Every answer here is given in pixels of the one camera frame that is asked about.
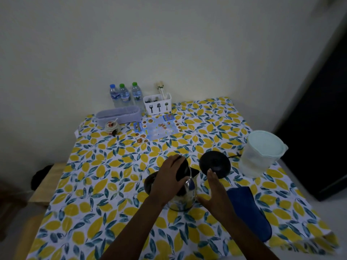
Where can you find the person's right hand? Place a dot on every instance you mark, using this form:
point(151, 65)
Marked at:
point(215, 200)

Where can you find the person's left hand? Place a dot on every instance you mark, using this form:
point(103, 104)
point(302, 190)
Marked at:
point(166, 181)

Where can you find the person's right thumb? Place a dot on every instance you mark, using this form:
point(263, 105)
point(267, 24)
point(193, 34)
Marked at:
point(202, 199)

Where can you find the person's left fingers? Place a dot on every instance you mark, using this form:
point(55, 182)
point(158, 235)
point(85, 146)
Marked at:
point(177, 162)

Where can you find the person's left forearm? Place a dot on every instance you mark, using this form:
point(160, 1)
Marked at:
point(135, 230)

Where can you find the person's right forearm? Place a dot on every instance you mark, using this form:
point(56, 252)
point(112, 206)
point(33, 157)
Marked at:
point(246, 238)

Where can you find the black round kettle base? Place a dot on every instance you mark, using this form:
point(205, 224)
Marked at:
point(215, 162)

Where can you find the dark blue cloth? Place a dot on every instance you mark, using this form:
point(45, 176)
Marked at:
point(249, 211)

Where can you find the white plastic cutlery holder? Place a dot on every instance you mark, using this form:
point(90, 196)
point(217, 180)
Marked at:
point(158, 106)

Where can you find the lemon print tablecloth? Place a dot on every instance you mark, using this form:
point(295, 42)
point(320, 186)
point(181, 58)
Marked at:
point(113, 170)

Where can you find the dark cutlery in holder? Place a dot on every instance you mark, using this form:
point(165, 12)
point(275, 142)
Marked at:
point(151, 100)

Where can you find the clear pitcher pale green lid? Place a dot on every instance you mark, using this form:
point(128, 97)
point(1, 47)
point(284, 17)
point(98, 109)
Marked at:
point(259, 154)

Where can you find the wrapped chopsticks bundle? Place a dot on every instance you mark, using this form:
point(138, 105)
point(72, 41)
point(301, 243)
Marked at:
point(162, 90)

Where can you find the lavender oblong plastic container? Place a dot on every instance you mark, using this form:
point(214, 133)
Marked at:
point(119, 116)

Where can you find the small painted ceramic jar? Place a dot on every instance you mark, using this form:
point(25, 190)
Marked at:
point(111, 126)

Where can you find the green cap water bottle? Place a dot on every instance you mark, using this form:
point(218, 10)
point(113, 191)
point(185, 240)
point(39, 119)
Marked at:
point(125, 95)
point(137, 95)

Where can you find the blue cap water bottle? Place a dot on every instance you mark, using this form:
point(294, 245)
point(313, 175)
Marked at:
point(114, 96)

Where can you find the wooden bench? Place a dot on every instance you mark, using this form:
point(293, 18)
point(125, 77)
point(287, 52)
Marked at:
point(44, 186)

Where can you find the dark object on bench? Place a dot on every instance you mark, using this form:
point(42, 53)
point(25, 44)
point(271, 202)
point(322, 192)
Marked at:
point(41, 177)

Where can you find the black door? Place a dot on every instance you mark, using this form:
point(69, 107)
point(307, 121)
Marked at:
point(320, 127)

